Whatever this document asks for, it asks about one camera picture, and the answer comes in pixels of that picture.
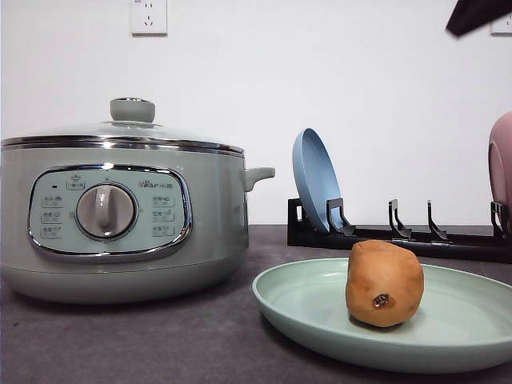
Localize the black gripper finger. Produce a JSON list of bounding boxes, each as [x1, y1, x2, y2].
[[446, 0, 512, 37]]

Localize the brown potato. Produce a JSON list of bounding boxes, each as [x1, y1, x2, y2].
[[346, 239, 426, 327]]

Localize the green plate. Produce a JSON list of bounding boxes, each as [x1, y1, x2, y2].
[[252, 258, 512, 374]]

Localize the glass steamer lid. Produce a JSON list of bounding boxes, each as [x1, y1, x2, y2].
[[2, 98, 244, 156]]

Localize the pink plate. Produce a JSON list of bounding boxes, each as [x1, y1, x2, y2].
[[488, 111, 512, 208]]

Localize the blue plate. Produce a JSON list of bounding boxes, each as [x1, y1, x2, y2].
[[292, 128, 342, 234]]

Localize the black plate rack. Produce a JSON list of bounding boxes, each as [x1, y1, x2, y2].
[[287, 198, 512, 263]]

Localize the green electric steamer pot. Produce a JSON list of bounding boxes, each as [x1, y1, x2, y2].
[[1, 136, 276, 303]]

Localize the white wall socket right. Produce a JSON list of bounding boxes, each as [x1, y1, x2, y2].
[[486, 11, 512, 39]]

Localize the white wall socket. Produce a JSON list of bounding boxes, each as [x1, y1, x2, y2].
[[486, 11, 512, 39], [130, 0, 169, 38]]

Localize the white wall socket left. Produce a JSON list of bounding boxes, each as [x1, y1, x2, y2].
[[130, 0, 169, 38]]

